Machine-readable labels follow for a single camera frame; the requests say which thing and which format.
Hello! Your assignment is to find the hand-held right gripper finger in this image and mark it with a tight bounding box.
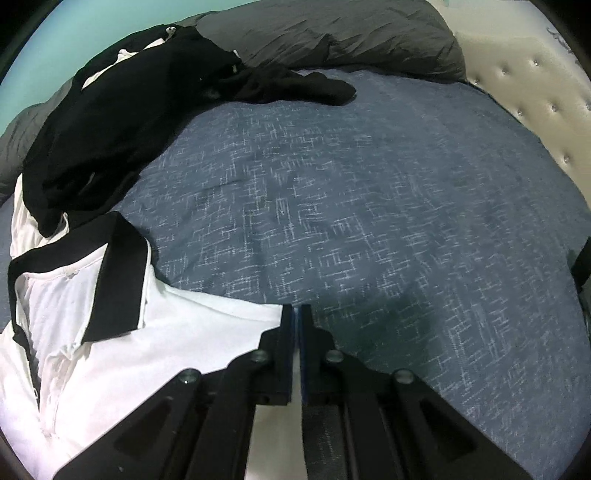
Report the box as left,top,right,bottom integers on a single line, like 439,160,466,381
298,304,534,480
53,305,296,480

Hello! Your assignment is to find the white polo shirt black trim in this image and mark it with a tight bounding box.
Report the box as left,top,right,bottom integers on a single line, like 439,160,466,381
0,211,296,480

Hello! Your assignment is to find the bed with blue cover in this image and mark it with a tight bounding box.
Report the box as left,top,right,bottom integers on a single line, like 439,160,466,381
0,69,591,480

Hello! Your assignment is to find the black knit garment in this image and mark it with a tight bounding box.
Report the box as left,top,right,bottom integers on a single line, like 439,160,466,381
203,67,357,106

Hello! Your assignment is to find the folded grey shirt stack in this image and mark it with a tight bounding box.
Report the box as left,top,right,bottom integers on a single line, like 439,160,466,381
569,235,591,324

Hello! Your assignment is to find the plain white garment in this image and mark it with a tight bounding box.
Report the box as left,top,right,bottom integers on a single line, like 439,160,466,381
9,173,70,259

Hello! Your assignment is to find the rolled dark grey duvet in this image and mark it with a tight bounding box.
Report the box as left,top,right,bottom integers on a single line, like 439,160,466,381
0,0,467,204

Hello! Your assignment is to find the cream tufted headboard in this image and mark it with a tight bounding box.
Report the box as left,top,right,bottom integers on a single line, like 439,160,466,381
455,0,591,204

